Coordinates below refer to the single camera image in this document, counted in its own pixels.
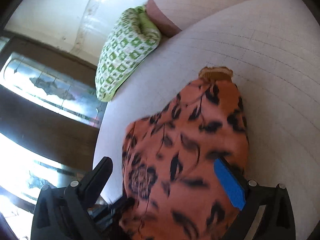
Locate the green white patterned pillow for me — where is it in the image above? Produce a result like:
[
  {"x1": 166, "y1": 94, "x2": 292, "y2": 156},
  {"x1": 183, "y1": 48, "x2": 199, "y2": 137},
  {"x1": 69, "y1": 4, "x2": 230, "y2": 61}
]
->
[{"x1": 95, "y1": 6, "x2": 162, "y2": 102}]

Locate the orange black floral garment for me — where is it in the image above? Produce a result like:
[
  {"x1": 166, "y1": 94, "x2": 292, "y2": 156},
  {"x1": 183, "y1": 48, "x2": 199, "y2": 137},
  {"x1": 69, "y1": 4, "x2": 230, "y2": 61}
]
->
[{"x1": 120, "y1": 67, "x2": 249, "y2": 239}]

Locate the white quilted bed cover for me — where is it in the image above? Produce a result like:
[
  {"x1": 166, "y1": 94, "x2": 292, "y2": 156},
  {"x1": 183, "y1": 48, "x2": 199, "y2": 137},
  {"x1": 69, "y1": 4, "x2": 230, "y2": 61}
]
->
[{"x1": 93, "y1": 0, "x2": 319, "y2": 239}]

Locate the dark wooden door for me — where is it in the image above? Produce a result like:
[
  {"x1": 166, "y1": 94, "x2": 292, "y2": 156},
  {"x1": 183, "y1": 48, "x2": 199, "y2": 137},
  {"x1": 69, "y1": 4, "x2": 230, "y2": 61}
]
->
[{"x1": 1, "y1": 31, "x2": 106, "y2": 204}]

